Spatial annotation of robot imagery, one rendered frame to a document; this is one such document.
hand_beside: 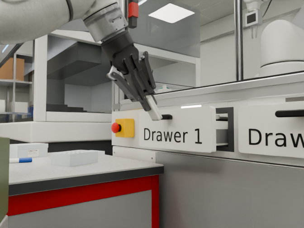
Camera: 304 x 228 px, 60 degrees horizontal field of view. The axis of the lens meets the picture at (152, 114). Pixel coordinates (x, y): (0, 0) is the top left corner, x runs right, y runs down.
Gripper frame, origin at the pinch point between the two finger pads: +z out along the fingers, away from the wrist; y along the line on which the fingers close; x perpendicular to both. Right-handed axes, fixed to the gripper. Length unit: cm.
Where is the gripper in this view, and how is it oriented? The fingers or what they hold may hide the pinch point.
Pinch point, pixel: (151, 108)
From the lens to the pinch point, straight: 68.6
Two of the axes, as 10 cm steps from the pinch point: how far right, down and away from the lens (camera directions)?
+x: -6.2, 0.4, 7.9
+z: 4.5, 8.4, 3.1
